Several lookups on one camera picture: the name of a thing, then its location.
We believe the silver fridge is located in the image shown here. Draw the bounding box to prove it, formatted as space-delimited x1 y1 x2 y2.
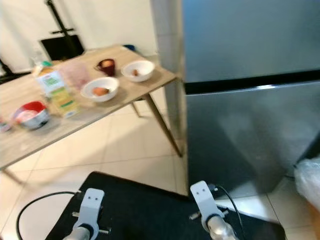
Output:
172 0 320 201

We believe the light wooden table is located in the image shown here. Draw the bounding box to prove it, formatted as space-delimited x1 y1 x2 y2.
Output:
0 44 183 183

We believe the red bowl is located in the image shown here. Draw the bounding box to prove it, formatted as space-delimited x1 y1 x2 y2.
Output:
12 100 51 131

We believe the green yellow juice carton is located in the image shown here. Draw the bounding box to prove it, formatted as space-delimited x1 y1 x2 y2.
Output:
32 62 79 119

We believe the black flat box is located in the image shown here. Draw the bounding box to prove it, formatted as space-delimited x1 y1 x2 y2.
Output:
39 34 86 62

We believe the orange carrot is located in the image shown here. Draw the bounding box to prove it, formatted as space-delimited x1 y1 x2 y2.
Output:
92 87 111 97

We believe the black tripod stand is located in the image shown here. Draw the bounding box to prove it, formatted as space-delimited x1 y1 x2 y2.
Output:
44 0 81 60

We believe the white ceramic bowl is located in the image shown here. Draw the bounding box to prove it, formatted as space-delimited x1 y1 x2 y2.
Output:
121 60 156 83
80 76 121 103

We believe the dark red cup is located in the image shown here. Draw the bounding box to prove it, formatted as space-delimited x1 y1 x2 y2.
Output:
96 58 117 77

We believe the clear bubble wrap bundle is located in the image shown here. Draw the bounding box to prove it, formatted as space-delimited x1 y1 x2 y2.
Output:
294 157 320 211

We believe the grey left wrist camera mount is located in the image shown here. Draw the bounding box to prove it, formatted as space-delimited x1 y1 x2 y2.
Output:
74 188 112 236

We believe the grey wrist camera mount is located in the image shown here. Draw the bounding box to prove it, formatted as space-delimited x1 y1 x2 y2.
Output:
74 188 112 236
189 181 228 226

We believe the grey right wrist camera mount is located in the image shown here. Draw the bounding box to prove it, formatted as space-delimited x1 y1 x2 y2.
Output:
189 181 228 226

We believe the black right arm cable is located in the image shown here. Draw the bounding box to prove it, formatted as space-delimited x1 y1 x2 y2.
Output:
215 185 248 240

